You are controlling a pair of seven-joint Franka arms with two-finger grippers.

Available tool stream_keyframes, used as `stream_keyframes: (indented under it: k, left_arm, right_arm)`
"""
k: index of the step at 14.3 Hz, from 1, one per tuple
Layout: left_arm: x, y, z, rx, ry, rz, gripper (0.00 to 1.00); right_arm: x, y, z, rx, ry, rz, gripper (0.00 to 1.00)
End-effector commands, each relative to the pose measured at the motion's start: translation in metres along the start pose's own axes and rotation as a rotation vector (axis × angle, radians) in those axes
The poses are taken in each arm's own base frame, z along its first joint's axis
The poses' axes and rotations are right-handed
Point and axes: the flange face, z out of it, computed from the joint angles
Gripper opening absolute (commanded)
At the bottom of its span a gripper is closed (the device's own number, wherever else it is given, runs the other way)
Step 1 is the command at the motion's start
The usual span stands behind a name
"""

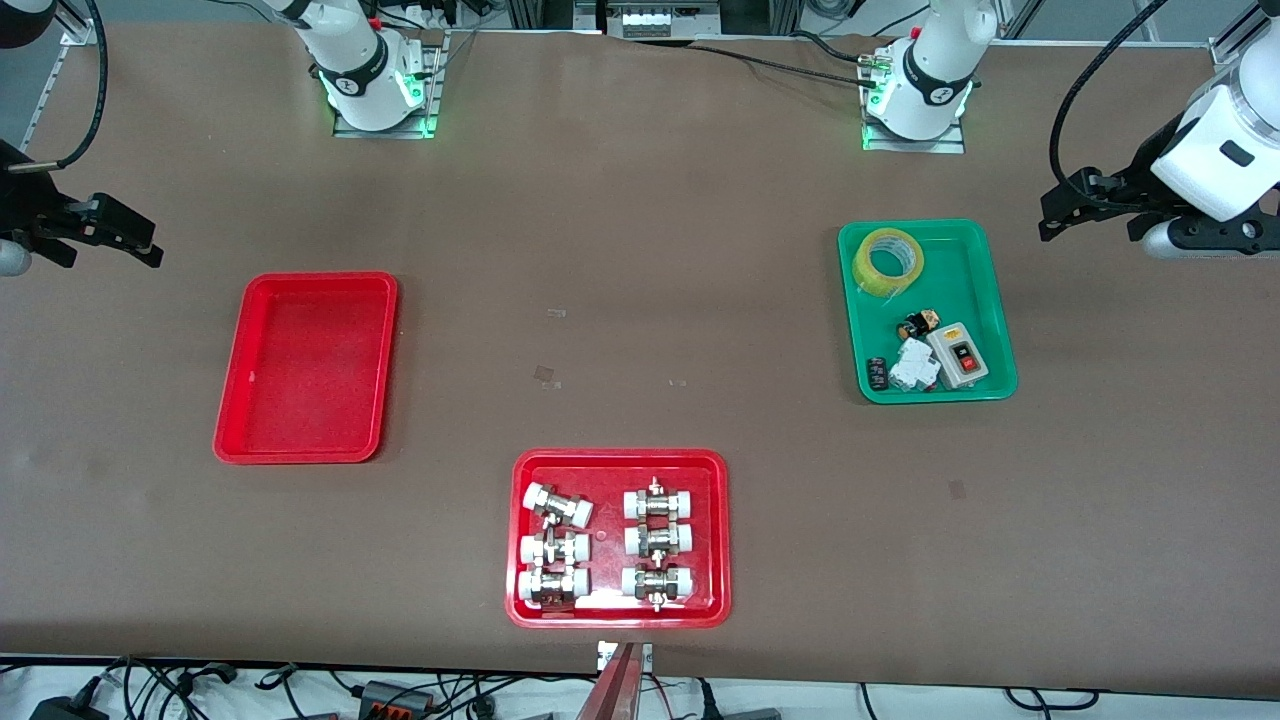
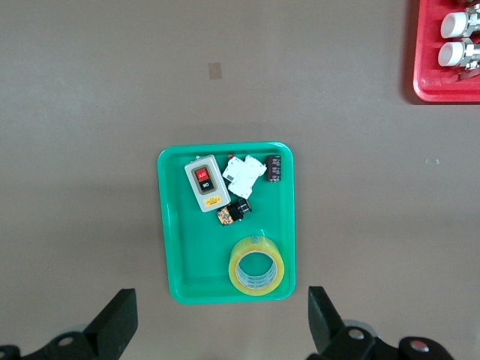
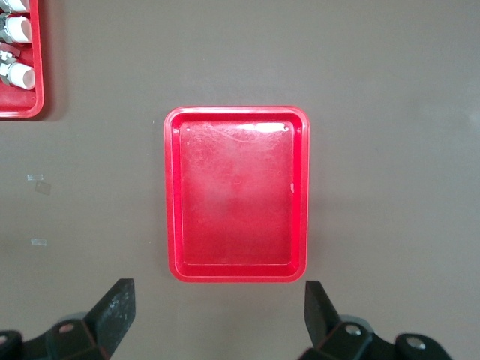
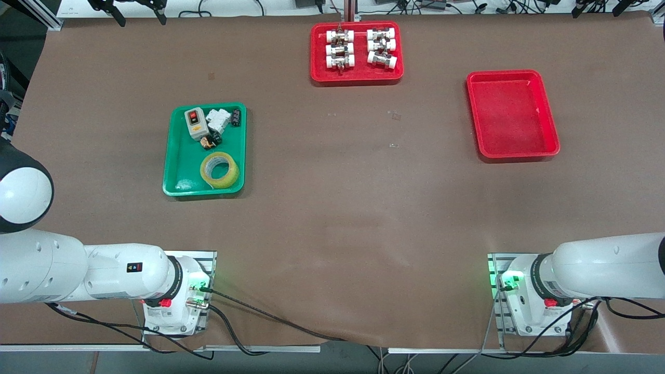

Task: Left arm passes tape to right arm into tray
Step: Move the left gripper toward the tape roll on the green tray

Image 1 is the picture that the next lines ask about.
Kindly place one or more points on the yellow tape roll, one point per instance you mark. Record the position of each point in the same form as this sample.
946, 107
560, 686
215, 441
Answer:
863, 272

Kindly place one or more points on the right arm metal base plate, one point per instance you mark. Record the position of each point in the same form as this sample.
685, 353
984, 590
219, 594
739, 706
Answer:
430, 90

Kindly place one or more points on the white circuit breaker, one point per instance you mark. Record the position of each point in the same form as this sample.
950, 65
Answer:
915, 367

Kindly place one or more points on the clear tape patch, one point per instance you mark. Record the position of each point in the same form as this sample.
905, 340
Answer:
547, 376

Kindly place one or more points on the white power strip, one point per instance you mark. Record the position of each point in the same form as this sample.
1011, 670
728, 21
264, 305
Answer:
668, 22

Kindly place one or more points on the grey switch box red button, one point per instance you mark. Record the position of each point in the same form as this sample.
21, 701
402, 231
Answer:
958, 355

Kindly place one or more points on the tilted white-capped metal pipe fitting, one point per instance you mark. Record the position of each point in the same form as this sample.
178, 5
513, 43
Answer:
560, 505

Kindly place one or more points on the small black terminal block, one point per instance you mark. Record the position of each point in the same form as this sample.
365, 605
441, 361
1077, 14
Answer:
878, 373

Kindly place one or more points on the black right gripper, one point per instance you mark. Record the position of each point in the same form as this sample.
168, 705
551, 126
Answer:
22, 203

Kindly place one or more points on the silver metal bracket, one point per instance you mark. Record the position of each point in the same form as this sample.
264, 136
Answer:
605, 655

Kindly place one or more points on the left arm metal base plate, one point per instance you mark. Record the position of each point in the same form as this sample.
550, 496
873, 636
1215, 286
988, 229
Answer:
915, 145

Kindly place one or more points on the red metal bar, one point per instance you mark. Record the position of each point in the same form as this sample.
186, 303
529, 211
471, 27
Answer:
615, 690

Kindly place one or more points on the black round tan component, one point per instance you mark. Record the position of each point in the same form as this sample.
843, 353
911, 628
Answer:
913, 326

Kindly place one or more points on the red tray holding fittings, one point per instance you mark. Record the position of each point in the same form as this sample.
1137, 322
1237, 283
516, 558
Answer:
608, 540

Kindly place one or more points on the green plastic tray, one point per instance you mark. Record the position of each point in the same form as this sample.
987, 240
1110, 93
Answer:
960, 270

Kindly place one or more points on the empty red plastic tray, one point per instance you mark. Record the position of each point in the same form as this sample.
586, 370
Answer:
310, 370

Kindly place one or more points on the black power adapter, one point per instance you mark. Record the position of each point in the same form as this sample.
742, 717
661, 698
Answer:
55, 708

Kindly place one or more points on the aluminium frame profile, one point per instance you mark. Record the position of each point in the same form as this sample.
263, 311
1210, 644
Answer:
72, 25
1240, 35

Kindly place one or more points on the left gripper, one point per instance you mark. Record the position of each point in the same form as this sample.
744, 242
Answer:
1137, 176

